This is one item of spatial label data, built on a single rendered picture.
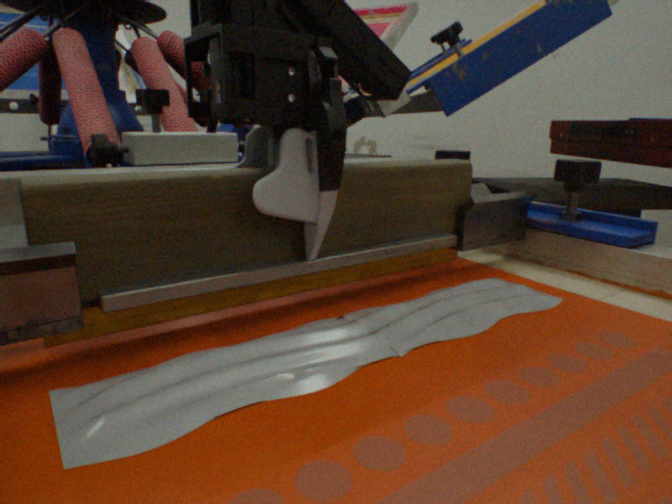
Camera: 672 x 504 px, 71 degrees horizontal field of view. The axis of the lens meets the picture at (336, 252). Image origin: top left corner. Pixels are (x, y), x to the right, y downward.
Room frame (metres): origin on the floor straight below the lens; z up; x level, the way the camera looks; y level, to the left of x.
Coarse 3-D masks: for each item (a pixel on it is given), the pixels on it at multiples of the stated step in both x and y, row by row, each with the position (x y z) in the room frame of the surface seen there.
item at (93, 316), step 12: (432, 252) 0.44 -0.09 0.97; (444, 252) 0.45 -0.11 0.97; (360, 264) 0.39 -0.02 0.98; (372, 264) 0.40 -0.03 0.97; (384, 264) 0.40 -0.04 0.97; (300, 276) 0.35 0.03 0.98; (312, 276) 0.36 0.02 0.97; (324, 276) 0.37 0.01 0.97; (240, 288) 0.33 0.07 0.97; (252, 288) 0.33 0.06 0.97; (264, 288) 0.34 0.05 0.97; (180, 300) 0.30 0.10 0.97; (192, 300) 0.31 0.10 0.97; (204, 300) 0.31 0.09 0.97; (84, 312) 0.27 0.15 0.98; (96, 312) 0.27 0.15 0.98; (108, 312) 0.27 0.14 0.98; (120, 312) 0.28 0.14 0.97; (132, 312) 0.28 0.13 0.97; (144, 312) 0.29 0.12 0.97; (84, 324) 0.27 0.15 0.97
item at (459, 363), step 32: (352, 288) 0.38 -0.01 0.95; (384, 288) 0.39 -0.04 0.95; (416, 288) 0.39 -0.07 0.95; (544, 288) 0.39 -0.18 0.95; (512, 320) 0.32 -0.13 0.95; (544, 320) 0.32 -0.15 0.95; (576, 320) 0.32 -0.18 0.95; (608, 320) 0.32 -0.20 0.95; (640, 320) 0.33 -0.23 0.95; (416, 352) 0.27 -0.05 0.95; (448, 352) 0.27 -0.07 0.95; (480, 352) 0.27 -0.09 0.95; (512, 352) 0.27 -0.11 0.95; (544, 352) 0.27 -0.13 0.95; (448, 384) 0.23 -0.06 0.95
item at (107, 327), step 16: (432, 256) 0.44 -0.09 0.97; (448, 256) 0.45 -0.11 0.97; (352, 272) 0.38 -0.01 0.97; (368, 272) 0.39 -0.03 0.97; (384, 272) 0.40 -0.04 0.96; (272, 288) 0.34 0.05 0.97; (288, 288) 0.35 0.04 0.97; (304, 288) 0.36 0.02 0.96; (320, 288) 0.37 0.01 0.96; (192, 304) 0.30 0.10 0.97; (208, 304) 0.31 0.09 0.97; (224, 304) 0.32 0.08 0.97; (240, 304) 0.33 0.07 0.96; (112, 320) 0.28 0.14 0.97; (128, 320) 0.28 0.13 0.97; (144, 320) 0.29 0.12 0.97; (160, 320) 0.29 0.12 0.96; (64, 336) 0.26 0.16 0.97; (80, 336) 0.27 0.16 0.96; (96, 336) 0.27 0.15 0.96
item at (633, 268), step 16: (528, 240) 0.48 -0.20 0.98; (544, 240) 0.46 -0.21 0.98; (560, 240) 0.45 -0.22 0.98; (576, 240) 0.44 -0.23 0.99; (592, 240) 0.43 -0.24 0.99; (512, 256) 0.49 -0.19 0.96; (528, 256) 0.48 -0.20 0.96; (544, 256) 0.46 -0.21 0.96; (560, 256) 0.45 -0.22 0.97; (576, 256) 0.44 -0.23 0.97; (592, 256) 0.42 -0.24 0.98; (608, 256) 0.41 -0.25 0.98; (624, 256) 0.40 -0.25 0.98; (640, 256) 0.39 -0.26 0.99; (656, 256) 0.38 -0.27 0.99; (576, 272) 0.43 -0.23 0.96; (592, 272) 0.42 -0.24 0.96; (608, 272) 0.41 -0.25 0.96; (624, 272) 0.40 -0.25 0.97; (640, 272) 0.39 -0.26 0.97; (656, 272) 0.38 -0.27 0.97; (640, 288) 0.39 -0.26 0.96; (656, 288) 0.38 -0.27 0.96
